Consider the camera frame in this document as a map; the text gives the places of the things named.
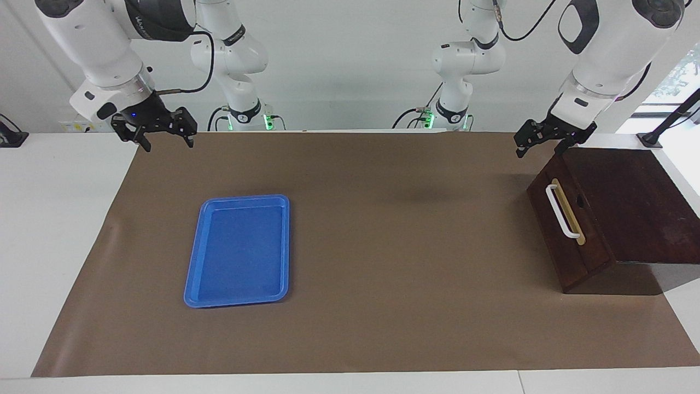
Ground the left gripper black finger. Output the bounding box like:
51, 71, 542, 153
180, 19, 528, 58
553, 135, 588, 157
514, 119, 550, 159

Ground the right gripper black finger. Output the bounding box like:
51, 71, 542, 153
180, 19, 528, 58
170, 107, 198, 149
110, 113, 153, 153

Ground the dark wooden drawer cabinet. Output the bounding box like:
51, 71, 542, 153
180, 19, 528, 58
527, 147, 700, 296

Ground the white power strip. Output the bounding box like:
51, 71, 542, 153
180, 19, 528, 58
59, 120, 113, 134

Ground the black table clamp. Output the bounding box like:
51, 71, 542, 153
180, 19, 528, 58
0, 113, 29, 148

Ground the blue plastic tray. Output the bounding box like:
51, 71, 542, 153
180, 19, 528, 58
183, 194, 290, 309

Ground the brown table mat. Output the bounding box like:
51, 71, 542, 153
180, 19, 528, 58
31, 130, 700, 378

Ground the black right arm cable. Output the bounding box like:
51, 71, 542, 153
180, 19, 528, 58
155, 31, 215, 96

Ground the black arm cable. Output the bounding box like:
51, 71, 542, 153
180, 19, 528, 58
491, 0, 558, 42
155, 31, 215, 96

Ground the black camera stand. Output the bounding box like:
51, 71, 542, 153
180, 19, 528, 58
637, 88, 700, 149

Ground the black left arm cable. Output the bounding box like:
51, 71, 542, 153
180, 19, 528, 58
491, 0, 558, 42

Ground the black left base cable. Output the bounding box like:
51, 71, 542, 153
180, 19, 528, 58
391, 82, 444, 130

